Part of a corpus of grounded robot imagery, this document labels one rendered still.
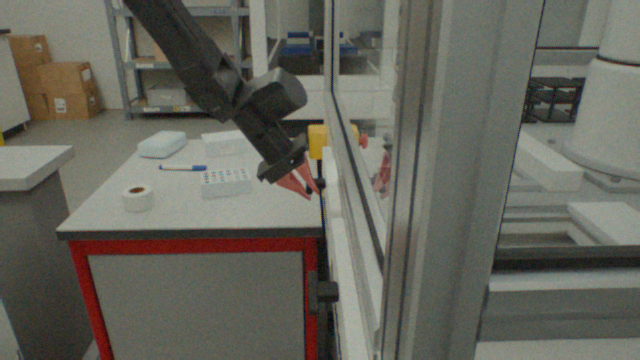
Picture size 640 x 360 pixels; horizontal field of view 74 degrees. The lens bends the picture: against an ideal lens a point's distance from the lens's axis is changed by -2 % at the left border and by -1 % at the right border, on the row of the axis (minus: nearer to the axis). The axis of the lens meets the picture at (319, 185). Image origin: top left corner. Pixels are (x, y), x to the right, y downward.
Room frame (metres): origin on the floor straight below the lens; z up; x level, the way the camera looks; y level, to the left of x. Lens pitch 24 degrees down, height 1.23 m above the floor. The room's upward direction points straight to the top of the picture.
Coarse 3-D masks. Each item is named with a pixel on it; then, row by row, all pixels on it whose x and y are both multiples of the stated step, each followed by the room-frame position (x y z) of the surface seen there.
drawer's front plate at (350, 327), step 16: (336, 224) 0.53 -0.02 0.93; (336, 240) 0.49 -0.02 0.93; (336, 256) 0.46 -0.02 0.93; (336, 272) 0.44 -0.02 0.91; (352, 272) 0.42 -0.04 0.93; (352, 288) 0.39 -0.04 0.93; (336, 304) 0.43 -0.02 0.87; (352, 304) 0.36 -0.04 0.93; (352, 320) 0.34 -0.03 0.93; (336, 336) 0.42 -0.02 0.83; (352, 336) 0.32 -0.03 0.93; (352, 352) 0.30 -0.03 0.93
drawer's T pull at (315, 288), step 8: (312, 272) 0.44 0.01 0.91; (312, 280) 0.43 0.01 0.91; (312, 288) 0.41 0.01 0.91; (320, 288) 0.41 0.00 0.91; (328, 288) 0.41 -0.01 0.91; (336, 288) 0.41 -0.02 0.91; (312, 296) 0.40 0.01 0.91; (320, 296) 0.40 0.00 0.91; (328, 296) 0.40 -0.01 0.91; (336, 296) 0.40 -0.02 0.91; (312, 304) 0.38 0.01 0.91; (312, 312) 0.38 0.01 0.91
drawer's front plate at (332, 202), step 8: (328, 152) 0.83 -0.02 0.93; (328, 160) 0.79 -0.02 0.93; (328, 168) 0.74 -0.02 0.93; (328, 176) 0.71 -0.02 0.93; (328, 184) 0.67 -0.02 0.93; (336, 184) 0.67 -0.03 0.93; (328, 192) 0.64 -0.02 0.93; (336, 192) 0.64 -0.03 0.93; (328, 200) 0.62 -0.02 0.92; (336, 200) 0.61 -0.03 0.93; (328, 208) 0.62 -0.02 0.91; (336, 208) 0.59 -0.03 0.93; (328, 216) 0.62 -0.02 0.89; (336, 216) 0.58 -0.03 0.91; (328, 224) 0.62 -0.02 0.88; (328, 232) 0.62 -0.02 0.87; (328, 240) 0.61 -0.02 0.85; (328, 248) 0.61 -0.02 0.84; (328, 256) 0.61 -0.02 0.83
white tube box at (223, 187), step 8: (232, 168) 1.07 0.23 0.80; (240, 168) 1.07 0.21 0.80; (208, 176) 1.01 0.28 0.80; (224, 176) 1.01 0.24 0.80; (240, 176) 1.01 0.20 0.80; (248, 176) 1.01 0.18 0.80; (208, 184) 0.97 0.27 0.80; (216, 184) 0.97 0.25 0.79; (224, 184) 0.98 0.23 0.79; (232, 184) 0.98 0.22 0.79; (240, 184) 0.99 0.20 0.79; (248, 184) 0.99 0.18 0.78; (208, 192) 0.97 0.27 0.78; (216, 192) 0.97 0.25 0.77; (224, 192) 0.98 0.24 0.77; (232, 192) 0.98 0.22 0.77; (240, 192) 0.99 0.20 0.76; (248, 192) 0.99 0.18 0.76
